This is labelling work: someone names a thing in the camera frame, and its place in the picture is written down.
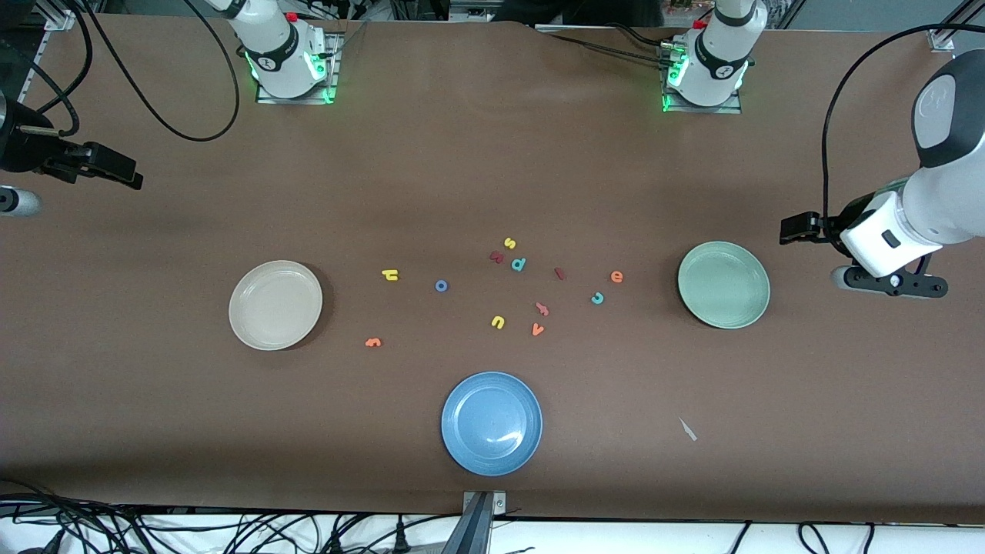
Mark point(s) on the beige brown plate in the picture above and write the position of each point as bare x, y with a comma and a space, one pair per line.
275, 305

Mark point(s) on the grey metal bracket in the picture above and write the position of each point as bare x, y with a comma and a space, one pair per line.
473, 9

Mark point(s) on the brown table cover sheet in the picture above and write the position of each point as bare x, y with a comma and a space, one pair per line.
462, 154

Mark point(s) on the small grey tape scrap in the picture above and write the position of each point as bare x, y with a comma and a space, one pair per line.
688, 429

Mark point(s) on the black power plug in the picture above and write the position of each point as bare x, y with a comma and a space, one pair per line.
400, 538
335, 542

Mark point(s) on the grey metal camera mount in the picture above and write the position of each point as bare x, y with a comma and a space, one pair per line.
481, 531

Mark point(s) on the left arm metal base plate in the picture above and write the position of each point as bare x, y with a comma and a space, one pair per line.
704, 109

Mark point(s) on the green plate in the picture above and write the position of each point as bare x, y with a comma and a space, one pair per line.
723, 285

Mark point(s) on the aluminium frame profile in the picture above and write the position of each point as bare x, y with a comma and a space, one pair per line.
954, 27
60, 15

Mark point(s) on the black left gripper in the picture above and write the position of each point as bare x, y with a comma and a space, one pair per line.
833, 225

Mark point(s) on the blue plate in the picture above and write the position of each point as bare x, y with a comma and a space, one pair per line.
492, 424

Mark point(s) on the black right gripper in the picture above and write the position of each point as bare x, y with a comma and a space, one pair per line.
23, 150

